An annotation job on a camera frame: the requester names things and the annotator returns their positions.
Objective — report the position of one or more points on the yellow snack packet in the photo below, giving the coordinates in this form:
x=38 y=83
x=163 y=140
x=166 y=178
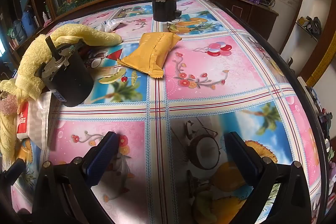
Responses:
x=151 y=52

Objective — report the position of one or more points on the blue thermos jug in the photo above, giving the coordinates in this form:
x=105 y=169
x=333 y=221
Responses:
x=27 y=19

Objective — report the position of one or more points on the black cylindrical motor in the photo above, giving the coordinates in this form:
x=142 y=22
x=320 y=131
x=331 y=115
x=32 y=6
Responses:
x=71 y=79

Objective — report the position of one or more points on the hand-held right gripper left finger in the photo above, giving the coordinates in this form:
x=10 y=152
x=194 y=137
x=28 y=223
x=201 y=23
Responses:
x=105 y=153

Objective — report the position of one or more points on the yellow fluffy towel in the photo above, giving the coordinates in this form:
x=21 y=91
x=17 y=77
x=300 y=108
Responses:
x=6 y=132
x=86 y=36

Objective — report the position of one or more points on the pink crocheted item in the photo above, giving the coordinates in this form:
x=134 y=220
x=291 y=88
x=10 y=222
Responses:
x=8 y=106

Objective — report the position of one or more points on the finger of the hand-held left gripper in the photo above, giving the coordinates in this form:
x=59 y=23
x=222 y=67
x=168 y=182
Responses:
x=16 y=168

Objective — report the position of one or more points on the black gear motor wooden spool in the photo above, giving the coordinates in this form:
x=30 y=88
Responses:
x=164 y=8

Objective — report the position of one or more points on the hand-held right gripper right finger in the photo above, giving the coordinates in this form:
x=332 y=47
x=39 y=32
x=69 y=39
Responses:
x=242 y=155

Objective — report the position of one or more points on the small white bottle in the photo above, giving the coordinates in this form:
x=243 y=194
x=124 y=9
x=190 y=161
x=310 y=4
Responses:
x=45 y=16

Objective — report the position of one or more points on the clear plastic bag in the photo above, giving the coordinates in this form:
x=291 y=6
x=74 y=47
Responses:
x=110 y=25

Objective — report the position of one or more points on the wall shelf with clutter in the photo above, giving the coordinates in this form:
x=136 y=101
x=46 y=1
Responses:
x=311 y=24

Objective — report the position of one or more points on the white wet wipe packet red label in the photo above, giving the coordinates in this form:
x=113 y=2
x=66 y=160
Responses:
x=32 y=119

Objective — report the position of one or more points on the dark wooden cabinet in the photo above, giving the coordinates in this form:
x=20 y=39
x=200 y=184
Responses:
x=258 y=16

